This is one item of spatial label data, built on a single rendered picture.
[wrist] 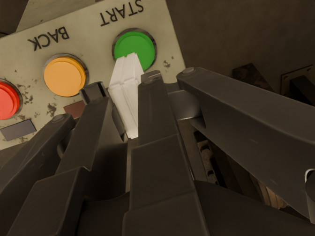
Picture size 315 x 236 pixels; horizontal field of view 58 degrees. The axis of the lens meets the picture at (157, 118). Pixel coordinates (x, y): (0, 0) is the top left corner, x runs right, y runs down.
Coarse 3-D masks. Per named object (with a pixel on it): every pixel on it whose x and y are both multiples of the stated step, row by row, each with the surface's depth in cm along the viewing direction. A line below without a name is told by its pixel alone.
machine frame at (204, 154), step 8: (200, 136) 125; (200, 144) 124; (208, 144) 125; (200, 152) 128; (208, 152) 126; (208, 160) 133; (208, 168) 137; (216, 168) 126; (208, 176) 139; (216, 176) 123; (224, 184) 119; (280, 208) 93; (288, 208) 92; (296, 216) 90; (304, 216) 89
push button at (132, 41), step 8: (128, 32) 27; (136, 32) 27; (120, 40) 28; (128, 40) 27; (136, 40) 27; (144, 40) 27; (120, 48) 28; (128, 48) 28; (136, 48) 28; (144, 48) 28; (152, 48) 28; (120, 56) 28; (144, 56) 28; (152, 56) 28; (144, 64) 28
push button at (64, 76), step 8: (48, 64) 28; (56, 64) 28; (64, 64) 28; (72, 64) 28; (80, 64) 29; (48, 72) 28; (56, 72) 28; (64, 72) 28; (72, 72) 28; (80, 72) 28; (48, 80) 28; (56, 80) 28; (64, 80) 28; (72, 80) 28; (80, 80) 28; (56, 88) 29; (64, 88) 29; (72, 88) 29; (80, 88) 29
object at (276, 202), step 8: (248, 64) 107; (232, 72) 108; (240, 72) 106; (248, 72) 104; (256, 72) 103; (240, 80) 103; (248, 80) 101; (256, 80) 100; (264, 80) 99; (264, 88) 96; (256, 184) 77; (264, 192) 73; (272, 192) 72; (264, 200) 74; (272, 200) 72; (280, 200) 73
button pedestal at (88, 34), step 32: (32, 0) 39; (64, 0) 35; (96, 0) 33; (128, 0) 27; (160, 0) 27; (32, 32) 27; (64, 32) 28; (96, 32) 28; (160, 32) 28; (0, 64) 28; (32, 64) 29; (96, 64) 29; (160, 64) 30; (32, 96) 30; (64, 96) 30; (0, 128) 31
